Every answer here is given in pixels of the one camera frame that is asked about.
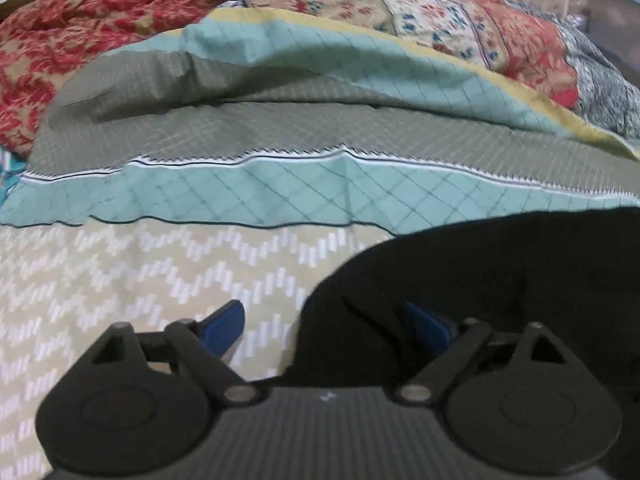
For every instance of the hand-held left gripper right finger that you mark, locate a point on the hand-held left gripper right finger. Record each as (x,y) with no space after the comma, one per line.
(426,329)

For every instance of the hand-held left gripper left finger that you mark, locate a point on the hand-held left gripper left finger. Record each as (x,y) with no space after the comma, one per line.
(223,324)

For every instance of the black pants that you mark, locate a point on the black pants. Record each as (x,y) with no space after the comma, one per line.
(480,260)

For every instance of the teal grey checked blanket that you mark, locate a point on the teal grey checked blanket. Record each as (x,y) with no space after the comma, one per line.
(280,125)

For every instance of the teal patterned cloth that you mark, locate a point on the teal patterned cloth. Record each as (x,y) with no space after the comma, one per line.
(9,180)

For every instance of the red floral patchwork quilt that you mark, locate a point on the red floral patchwork quilt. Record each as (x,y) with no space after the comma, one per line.
(75,35)

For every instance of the teal storage box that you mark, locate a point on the teal storage box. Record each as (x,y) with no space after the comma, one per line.
(617,15)

